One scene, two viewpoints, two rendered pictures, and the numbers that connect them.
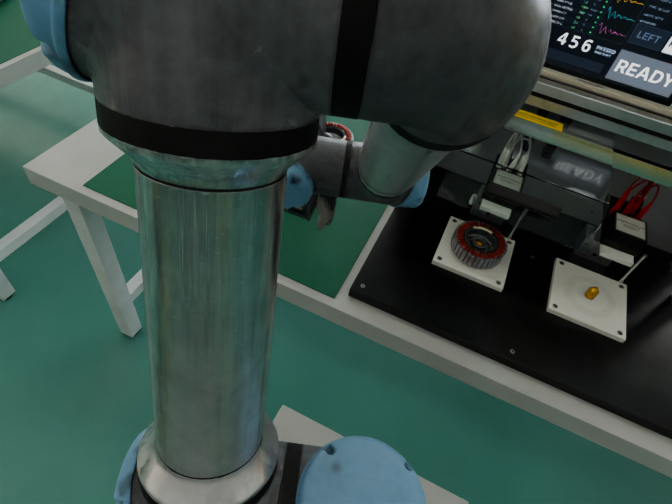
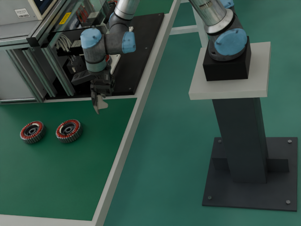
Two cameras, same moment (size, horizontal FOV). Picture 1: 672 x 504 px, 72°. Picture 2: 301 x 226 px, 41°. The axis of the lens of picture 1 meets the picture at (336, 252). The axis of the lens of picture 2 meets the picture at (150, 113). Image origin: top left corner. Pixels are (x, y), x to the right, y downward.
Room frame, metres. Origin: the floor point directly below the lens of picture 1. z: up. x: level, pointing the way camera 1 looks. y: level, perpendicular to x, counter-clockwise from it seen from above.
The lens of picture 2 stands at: (0.19, 1.34, 1.85)
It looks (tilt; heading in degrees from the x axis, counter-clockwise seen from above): 41 degrees down; 283
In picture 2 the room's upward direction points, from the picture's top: 22 degrees counter-clockwise
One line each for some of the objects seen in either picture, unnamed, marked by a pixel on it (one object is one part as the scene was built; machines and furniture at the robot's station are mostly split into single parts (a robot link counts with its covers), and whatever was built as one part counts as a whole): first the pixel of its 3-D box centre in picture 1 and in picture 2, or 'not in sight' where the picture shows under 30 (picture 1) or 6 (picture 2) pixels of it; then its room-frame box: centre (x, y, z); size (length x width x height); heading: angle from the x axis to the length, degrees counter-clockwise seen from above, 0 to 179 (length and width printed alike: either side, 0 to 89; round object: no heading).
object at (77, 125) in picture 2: not in sight; (69, 131); (0.83, 0.12, 0.77); 0.11 x 0.11 x 0.04
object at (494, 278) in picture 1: (474, 251); (102, 65); (0.70, -0.29, 0.78); 0.15 x 0.15 x 0.01; 74
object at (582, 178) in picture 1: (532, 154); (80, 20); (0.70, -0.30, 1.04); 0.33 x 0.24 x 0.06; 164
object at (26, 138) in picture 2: (331, 139); (32, 132); (1.01, 0.07, 0.77); 0.11 x 0.11 x 0.04
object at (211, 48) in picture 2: not in sight; (225, 40); (0.10, -0.07, 0.89); 0.15 x 0.15 x 0.10
